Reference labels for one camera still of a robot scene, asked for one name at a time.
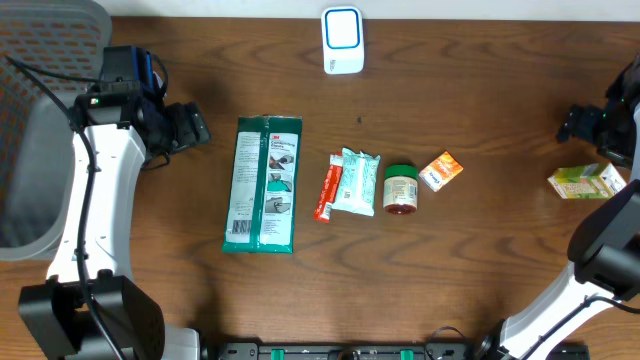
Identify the green lid spice jar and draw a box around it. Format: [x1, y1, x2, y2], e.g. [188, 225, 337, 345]
[383, 165, 418, 215]

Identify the white barcode scanner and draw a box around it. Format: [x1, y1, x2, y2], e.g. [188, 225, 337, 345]
[321, 6, 365, 75]

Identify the grey plastic mesh basket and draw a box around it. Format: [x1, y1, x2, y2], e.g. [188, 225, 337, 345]
[1, 0, 112, 261]

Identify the white teal snack packet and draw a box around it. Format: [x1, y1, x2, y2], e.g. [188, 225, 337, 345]
[332, 148, 380, 217]

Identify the red white snack packet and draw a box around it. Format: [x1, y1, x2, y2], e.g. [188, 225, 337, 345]
[314, 153, 343, 223]

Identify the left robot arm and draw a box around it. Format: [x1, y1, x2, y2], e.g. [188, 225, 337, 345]
[18, 92, 209, 359]

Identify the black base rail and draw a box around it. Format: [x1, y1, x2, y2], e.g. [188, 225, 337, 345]
[202, 342, 474, 360]

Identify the green juice carton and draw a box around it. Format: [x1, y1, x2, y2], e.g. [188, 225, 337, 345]
[547, 163, 627, 200]

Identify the orange tissue packet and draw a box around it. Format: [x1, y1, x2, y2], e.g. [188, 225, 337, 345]
[418, 151, 463, 192]

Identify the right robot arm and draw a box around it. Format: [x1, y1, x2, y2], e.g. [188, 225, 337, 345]
[474, 60, 639, 359]

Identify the green white barcode packet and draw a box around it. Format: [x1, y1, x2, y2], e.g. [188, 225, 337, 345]
[222, 116, 303, 254]

